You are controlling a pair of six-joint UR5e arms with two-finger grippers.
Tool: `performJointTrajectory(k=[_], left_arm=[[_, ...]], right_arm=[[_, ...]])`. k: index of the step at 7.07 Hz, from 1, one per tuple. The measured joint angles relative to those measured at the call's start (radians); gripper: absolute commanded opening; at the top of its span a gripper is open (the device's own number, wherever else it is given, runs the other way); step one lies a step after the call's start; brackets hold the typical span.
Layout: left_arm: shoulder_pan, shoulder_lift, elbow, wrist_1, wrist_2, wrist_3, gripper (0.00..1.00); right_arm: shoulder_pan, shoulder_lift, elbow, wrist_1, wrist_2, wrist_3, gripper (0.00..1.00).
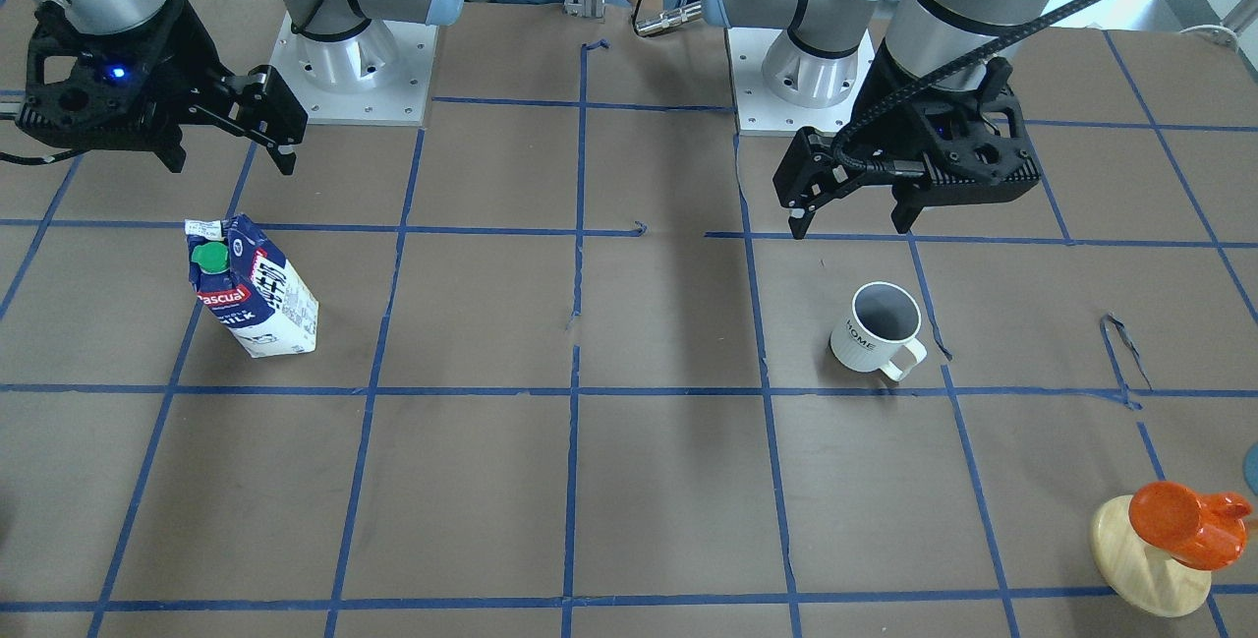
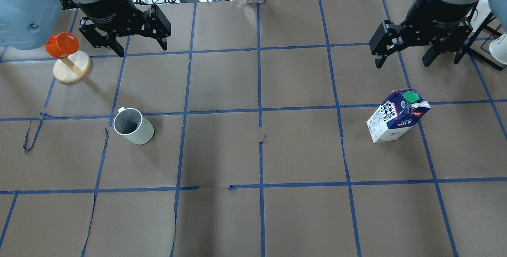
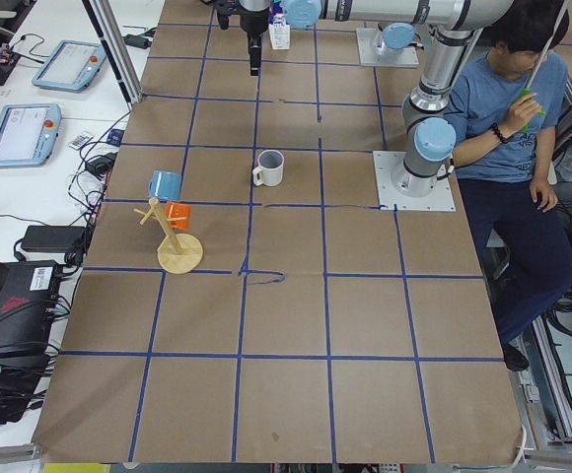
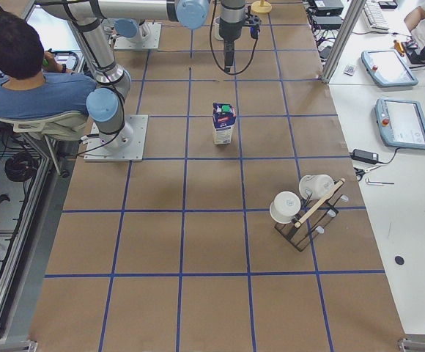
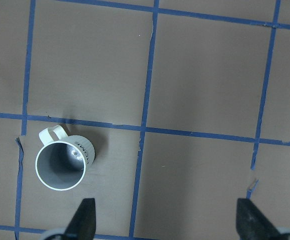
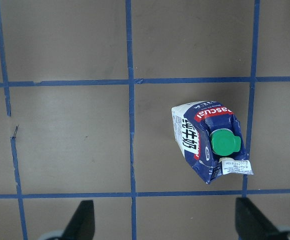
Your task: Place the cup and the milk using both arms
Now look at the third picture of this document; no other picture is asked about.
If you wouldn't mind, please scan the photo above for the blue white milk carton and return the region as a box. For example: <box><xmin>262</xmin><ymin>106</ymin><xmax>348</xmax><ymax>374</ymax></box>
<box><xmin>268</xmin><ymin>0</ymin><xmax>290</xmax><ymax>50</ymax></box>

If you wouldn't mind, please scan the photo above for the white grey mug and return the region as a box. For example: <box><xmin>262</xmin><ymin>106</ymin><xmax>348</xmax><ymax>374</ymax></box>
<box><xmin>252</xmin><ymin>150</ymin><xmax>285</xmax><ymax>187</ymax></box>

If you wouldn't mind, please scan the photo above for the blue mug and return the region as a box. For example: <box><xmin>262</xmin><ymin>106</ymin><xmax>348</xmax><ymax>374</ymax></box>
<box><xmin>148</xmin><ymin>169</ymin><xmax>182</xmax><ymax>202</ymax></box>

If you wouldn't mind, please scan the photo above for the upper blue teach pendant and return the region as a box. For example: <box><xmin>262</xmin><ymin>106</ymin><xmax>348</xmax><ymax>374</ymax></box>
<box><xmin>32</xmin><ymin>39</ymin><xmax>107</xmax><ymax>93</ymax></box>

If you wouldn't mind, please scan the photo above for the blue teach pendant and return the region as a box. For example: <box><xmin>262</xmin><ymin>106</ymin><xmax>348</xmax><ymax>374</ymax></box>
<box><xmin>32</xmin><ymin>39</ymin><xmax>107</xmax><ymax>93</ymax></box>
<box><xmin>0</xmin><ymin>103</ymin><xmax>62</xmax><ymax>169</ymax></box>

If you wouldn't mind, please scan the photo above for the orange mug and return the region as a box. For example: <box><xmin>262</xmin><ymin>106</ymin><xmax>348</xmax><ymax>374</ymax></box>
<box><xmin>165</xmin><ymin>201</ymin><xmax>191</xmax><ymax>231</ymax></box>

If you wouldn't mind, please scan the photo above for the white remote control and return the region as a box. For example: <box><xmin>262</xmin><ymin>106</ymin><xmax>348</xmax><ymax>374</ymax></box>
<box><xmin>68</xmin><ymin>131</ymin><xmax>94</xmax><ymax>151</ymax></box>

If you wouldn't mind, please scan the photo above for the lower blue teach pendant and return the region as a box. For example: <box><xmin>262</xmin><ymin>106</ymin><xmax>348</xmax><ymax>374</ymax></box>
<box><xmin>0</xmin><ymin>103</ymin><xmax>62</xmax><ymax>169</ymax></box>

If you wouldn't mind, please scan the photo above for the person in blue shirt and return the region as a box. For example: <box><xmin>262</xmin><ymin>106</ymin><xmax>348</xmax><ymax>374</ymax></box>
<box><xmin>444</xmin><ymin>1</ymin><xmax>572</xmax><ymax>372</ymax></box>

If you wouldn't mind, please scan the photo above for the black power adapter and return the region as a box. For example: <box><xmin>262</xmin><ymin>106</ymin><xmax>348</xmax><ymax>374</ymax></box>
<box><xmin>21</xmin><ymin>226</ymin><xmax>85</xmax><ymax>253</ymax></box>

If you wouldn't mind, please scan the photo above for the black computer box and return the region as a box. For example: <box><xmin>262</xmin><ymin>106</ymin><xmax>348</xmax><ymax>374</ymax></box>
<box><xmin>0</xmin><ymin>260</ymin><xmax>61</xmax><ymax>367</ymax></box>

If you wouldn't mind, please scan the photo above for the aluminium frame post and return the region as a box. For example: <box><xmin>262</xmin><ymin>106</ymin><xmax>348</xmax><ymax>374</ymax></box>
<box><xmin>81</xmin><ymin>0</ymin><xmax>143</xmax><ymax>104</ymax></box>

